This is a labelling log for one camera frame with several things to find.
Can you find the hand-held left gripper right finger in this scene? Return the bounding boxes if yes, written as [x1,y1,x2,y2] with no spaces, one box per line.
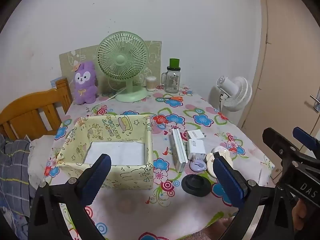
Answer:
[212,153,297,240]

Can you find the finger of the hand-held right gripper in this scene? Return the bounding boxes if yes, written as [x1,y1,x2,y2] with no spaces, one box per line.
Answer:
[262,127,310,167]
[292,127,320,155]

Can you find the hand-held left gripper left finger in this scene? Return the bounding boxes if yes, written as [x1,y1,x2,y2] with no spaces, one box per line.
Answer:
[29,154,112,240]

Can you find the cream round case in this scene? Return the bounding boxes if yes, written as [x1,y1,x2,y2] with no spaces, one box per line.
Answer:
[205,146,234,178]

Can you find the yellow printed storage box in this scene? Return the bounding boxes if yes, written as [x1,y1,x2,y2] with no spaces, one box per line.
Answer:
[56,114,154,189]

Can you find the purple round case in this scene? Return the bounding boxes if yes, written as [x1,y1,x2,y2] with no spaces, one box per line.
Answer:
[189,160,208,172]

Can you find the black round disc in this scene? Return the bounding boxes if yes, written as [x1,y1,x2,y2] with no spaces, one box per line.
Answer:
[181,175,211,197]

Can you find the large white charger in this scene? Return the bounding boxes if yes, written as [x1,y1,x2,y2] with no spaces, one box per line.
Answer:
[187,138,207,160]

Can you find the white box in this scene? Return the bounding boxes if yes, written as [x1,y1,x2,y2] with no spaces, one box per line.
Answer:
[175,128,188,173]
[171,128,181,172]

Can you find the small white charger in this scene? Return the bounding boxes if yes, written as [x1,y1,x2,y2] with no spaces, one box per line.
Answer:
[186,130,207,140]

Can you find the person's right hand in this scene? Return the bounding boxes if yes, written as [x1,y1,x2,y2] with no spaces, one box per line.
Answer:
[291,199,313,232]

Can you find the white liner paper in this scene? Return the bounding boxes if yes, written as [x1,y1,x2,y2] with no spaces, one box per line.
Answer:
[83,142,146,166]

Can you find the white standing fan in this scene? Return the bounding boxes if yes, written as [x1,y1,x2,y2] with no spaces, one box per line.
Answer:
[209,76,252,113]

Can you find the beige door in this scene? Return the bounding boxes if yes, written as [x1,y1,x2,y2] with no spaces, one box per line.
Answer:
[237,0,320,155]

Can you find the floral tablecloth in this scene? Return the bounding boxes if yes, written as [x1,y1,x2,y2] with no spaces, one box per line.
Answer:
[44,85,275,240]

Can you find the grey plaid blanket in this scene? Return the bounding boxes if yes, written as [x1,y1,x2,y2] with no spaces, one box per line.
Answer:
[0,132,38,240]

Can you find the purple plush toy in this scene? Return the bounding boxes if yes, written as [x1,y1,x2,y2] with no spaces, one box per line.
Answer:
[72,60,98,105]

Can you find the wooden headboard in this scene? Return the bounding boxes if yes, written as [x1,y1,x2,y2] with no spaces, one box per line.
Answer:
[0,78,73,140]

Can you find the blue printed card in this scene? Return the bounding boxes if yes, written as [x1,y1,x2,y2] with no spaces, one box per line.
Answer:
[50,76,66,87]

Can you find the clear cotton swab jar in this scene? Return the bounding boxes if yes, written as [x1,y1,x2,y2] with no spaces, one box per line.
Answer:
[146,76,157,92]

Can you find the glass mug jar green lid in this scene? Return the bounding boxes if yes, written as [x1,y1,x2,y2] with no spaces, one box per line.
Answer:
[161,58,181,93]

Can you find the green desk fan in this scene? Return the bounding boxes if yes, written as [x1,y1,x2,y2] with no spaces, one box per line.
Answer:
[96,31,150,103]

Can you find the beige printed mat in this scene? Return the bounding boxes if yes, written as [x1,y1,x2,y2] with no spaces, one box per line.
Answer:
[59,40,162,88]

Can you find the metal door handle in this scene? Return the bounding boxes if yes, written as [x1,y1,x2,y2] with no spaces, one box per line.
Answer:
[310,94,320,112]

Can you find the white fan cable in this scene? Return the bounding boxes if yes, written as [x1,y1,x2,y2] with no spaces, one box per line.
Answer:
[96,88,128,103]

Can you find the orange handled scissors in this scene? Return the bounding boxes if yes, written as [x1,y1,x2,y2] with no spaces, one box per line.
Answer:
[157,96,184,102]

